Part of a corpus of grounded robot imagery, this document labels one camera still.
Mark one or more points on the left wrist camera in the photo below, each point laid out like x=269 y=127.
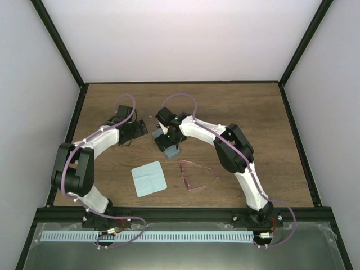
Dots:
x=123 y=112

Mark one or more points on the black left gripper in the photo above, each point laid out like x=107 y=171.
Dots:
x=138 y=131

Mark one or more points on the black aluminium frame rail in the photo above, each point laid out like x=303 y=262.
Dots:
x=152 y=215

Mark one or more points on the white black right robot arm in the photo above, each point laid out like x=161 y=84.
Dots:
x=234 y=151

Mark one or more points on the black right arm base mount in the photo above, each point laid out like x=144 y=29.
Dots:
x=246 y=218

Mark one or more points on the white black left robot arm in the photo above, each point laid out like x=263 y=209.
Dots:
x=74 y=168

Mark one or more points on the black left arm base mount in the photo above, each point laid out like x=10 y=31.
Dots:
x=101 y=223

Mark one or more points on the light blue slotted cable duct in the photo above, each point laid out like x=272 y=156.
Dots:
x=149 y=236

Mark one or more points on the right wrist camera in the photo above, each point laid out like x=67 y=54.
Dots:
x=164 y=115

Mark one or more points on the light blue cleaning cloth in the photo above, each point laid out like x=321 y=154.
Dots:
x=148 y=179

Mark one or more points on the pink transparent sunglasses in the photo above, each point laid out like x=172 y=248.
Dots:
x=196 y=177

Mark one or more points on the blue-grey glasses case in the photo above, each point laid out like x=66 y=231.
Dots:
x=164 y=144

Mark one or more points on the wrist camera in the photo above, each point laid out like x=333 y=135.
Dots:
x=123 y=112
x=164 y=115

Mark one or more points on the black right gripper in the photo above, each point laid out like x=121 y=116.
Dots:
x=161 y=138

